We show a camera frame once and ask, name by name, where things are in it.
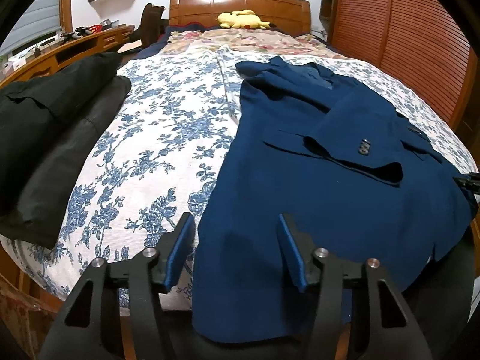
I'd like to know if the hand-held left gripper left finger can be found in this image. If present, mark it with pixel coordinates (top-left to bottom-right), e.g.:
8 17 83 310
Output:
38 212 196 360

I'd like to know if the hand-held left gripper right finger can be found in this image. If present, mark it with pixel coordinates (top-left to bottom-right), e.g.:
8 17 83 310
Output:
277 213 434 360

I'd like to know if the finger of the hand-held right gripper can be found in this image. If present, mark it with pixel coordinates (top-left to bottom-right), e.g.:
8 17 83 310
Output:
452 172 480 196

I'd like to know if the navy blue blazer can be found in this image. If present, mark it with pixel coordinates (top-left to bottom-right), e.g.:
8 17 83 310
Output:
191 55 479 344

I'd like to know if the blue floral bedspread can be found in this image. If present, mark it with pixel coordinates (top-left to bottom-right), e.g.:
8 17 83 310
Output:
0 45 475 308

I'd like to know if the dark grey folded garment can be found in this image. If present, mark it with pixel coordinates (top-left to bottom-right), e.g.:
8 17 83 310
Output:
0 76 133 250

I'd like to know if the wooden louvred wardrobe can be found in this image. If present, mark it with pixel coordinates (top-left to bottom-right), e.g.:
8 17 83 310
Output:
319 0 477 132

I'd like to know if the black folded garment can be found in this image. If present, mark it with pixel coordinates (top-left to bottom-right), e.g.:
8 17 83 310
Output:
0 52 124 136

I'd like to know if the pink floral blanket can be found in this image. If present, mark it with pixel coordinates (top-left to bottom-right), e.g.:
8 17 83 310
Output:
163 28 351 61

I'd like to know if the dark wooden chair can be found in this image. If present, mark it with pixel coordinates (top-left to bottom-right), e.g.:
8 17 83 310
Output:
131 3 166 47

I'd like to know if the wooden desk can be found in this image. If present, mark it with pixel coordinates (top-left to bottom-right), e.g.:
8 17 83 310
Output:
0 24 136 91

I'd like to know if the black gadget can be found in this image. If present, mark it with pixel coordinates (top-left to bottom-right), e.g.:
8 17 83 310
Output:
62 27 91 41

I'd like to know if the yellow plush toy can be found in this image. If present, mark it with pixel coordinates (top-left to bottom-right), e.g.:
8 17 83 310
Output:
217 9 272 30

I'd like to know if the wooden bed headboard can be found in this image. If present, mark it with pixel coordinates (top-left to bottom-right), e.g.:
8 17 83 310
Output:
169 0 313 38

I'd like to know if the grey window blind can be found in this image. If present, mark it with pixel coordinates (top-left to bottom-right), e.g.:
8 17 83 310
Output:
7 0 62 47

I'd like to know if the wooden window frame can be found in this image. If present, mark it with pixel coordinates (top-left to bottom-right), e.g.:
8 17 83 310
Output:
59 0 76 32

